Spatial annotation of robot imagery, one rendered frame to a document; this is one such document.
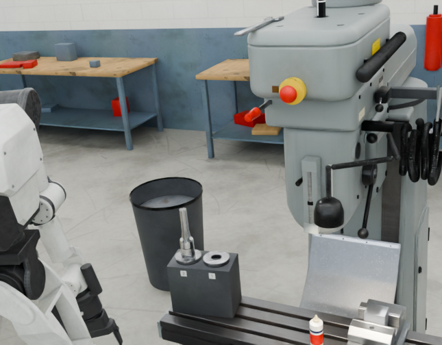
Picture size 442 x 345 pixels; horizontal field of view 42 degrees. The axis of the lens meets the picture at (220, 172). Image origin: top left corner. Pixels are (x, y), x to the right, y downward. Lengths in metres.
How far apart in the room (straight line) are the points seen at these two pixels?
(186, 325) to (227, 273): 0.24
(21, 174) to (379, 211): 1.21
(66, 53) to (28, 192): 5.83
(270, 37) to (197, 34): 5.19
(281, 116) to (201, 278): 0.70
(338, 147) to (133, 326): 2.33
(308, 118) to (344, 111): 0.09
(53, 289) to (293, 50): 0.89
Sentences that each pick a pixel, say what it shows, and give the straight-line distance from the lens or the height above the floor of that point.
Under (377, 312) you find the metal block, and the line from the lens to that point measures 1.78.
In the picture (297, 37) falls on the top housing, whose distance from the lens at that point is 1.29.
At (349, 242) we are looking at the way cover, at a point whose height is 1.04.
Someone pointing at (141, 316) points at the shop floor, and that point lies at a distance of 3.62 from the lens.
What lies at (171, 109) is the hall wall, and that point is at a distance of 6.90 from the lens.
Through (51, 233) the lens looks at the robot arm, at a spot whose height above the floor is 1.37.
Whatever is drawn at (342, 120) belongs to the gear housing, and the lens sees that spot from 1.41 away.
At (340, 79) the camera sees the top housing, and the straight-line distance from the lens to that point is 1.29.
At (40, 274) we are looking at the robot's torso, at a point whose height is 1.34.
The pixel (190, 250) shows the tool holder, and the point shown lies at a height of 1.14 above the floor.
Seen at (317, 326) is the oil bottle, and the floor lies 0.99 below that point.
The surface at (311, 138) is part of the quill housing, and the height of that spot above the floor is 1.60.
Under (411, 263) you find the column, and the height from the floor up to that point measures 0.97.
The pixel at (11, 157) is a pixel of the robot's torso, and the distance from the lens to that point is 1.33.
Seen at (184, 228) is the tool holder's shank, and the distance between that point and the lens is 1.90.
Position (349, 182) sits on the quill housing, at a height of 1.47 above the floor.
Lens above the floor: 2.09
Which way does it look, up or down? 22 degrees down
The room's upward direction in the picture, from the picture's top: 5 degrees counter-clockwise
